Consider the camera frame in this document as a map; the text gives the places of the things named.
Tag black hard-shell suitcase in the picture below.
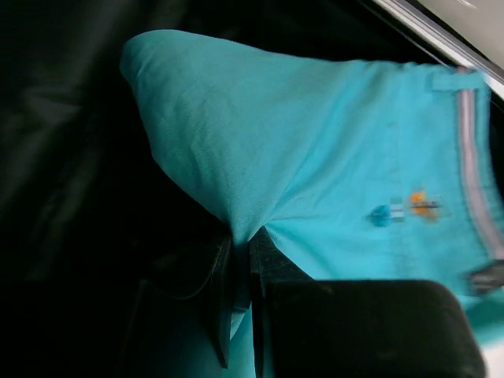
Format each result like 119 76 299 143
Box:
1 1 448 377

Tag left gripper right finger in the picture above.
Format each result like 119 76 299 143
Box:
249 229 487 377

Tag turquoise shorts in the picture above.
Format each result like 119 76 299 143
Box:
120 30 503 377

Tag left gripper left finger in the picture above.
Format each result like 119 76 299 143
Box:
125 232 234 377

